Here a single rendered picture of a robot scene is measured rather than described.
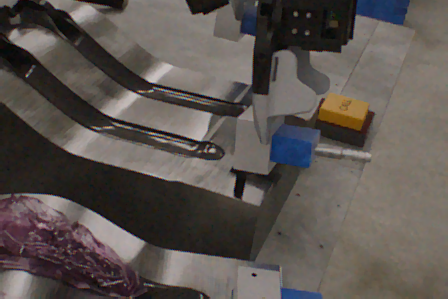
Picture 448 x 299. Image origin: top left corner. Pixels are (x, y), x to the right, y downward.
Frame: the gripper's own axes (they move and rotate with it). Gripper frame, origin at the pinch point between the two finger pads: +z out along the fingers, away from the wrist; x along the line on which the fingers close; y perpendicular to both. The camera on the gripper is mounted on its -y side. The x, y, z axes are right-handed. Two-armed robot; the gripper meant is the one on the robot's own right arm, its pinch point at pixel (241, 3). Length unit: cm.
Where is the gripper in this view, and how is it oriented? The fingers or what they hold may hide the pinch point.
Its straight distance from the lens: 106.4
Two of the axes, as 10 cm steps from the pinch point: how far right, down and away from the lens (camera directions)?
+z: -1.5, 8.7, 4.7
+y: 9.4, 2.8, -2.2
